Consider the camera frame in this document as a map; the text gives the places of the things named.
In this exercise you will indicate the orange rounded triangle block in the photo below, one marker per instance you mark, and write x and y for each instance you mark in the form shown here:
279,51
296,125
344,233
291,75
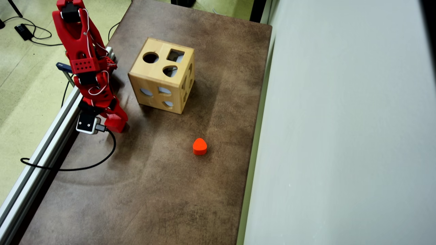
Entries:
200,147

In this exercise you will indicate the red wooden cube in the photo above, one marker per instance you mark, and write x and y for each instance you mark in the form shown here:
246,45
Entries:
118,127

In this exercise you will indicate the black power adapter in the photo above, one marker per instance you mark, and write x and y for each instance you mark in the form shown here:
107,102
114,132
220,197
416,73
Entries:
24,31

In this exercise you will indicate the wooden shape sorter box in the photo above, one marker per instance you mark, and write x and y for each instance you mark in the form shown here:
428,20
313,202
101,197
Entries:
153,73

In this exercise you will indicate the black tripod leg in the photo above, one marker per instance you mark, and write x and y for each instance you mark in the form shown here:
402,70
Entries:
14,8

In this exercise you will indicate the aluminium profile rail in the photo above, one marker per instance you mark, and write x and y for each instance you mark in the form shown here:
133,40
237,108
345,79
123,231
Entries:
27,187

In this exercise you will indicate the red robot arm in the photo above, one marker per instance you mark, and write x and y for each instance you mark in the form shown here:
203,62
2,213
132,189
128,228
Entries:
73,34

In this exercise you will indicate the black object at table end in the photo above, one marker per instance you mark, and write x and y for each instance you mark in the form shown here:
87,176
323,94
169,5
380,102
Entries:
183,2

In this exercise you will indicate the blue bar clamp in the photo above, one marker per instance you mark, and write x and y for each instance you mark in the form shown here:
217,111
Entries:
64,66

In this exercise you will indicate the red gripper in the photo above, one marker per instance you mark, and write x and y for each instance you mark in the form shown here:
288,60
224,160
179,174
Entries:
115,119

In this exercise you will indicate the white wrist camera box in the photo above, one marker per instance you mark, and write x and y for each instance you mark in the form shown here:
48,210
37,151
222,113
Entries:
87,123

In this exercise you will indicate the dark vertical post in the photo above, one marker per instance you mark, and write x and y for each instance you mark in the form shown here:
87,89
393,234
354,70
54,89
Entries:
258,10

